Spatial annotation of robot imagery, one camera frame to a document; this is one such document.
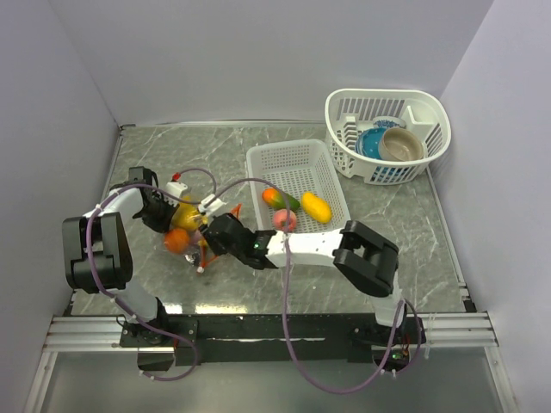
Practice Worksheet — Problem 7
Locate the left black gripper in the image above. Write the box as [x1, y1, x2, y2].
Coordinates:
[138, 194, 179, 234]

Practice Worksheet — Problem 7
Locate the clear zip top bag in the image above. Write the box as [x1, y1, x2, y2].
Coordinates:
[164, 202, 218, 274]

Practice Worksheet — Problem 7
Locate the fake pink peach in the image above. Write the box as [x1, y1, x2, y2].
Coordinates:
[272, 209, 297, 232]

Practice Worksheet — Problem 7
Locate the fake green orange mango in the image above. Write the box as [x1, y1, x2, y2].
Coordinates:
[262, 188, 300, 212]

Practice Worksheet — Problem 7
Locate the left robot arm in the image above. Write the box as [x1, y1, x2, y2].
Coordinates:
[62, 167, 176, 346]

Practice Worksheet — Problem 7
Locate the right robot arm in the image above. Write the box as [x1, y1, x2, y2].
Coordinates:
[200, 213, 407, 343]

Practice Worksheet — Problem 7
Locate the fake purple eggplant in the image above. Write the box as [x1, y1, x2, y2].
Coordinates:
[184, 231, 205, 267]

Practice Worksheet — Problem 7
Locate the fake yellow bell pepper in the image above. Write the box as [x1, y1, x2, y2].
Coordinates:
[171, 203, 204, 231]

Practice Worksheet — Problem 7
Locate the white rectangular perforated basket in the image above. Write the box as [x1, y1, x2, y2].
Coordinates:
[246, 139, 350, 233]

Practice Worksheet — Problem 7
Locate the white round dish rack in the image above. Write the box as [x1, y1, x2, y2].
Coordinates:
[325, 89, 451, 185]

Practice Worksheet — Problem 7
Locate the beige bowl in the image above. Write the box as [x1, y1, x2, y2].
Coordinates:
[379, 127, 424, 162]

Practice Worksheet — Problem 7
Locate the blue white patterned plate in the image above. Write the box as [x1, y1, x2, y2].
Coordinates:
[373, 116, 406, 129]

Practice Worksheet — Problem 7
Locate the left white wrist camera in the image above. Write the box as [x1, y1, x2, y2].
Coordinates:
[164, 182, 189, 199]

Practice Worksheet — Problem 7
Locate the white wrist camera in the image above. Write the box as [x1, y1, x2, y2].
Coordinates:
[164, 182, 189, 199]
[197, 194, 226, 216]

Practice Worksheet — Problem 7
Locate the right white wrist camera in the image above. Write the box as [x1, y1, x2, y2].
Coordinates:
[197, 194, 226, 216]

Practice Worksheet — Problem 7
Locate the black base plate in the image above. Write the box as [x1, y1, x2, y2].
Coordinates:
[116, 313, 426, 373]

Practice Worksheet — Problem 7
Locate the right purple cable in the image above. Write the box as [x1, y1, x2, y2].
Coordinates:
[206, 177, 423, 395]

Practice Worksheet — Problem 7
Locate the aluminium rail frame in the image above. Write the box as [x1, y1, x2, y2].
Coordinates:
[25, 288, 519, 412]

